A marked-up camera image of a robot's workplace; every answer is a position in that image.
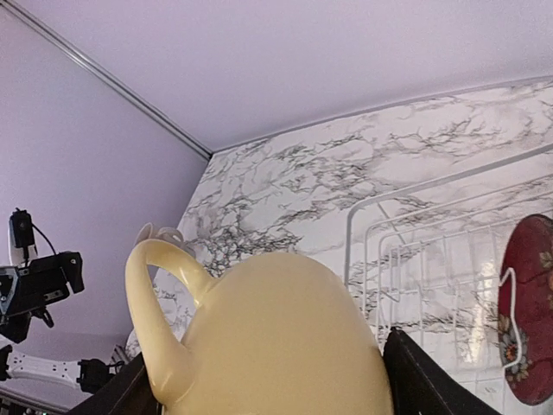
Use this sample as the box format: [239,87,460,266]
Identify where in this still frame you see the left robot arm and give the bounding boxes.
[1,252,128,394]

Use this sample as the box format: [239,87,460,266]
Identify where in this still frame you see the white wire dish rack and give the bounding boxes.
[343,144,552,414]

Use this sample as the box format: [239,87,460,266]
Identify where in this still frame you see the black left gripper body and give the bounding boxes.
[1,252,84,343]

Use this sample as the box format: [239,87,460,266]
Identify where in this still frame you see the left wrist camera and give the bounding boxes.
[8,208,38,266]

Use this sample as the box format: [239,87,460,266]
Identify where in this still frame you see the red floral plate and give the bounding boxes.
[498,214,552,406]

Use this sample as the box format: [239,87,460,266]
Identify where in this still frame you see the yellow ceramic mug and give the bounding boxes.
[125,239,394,414]

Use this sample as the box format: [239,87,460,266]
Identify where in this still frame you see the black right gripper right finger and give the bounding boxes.
[383,328,499,415]

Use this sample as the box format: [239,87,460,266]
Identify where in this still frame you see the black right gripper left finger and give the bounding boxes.
[67,354,162,415]

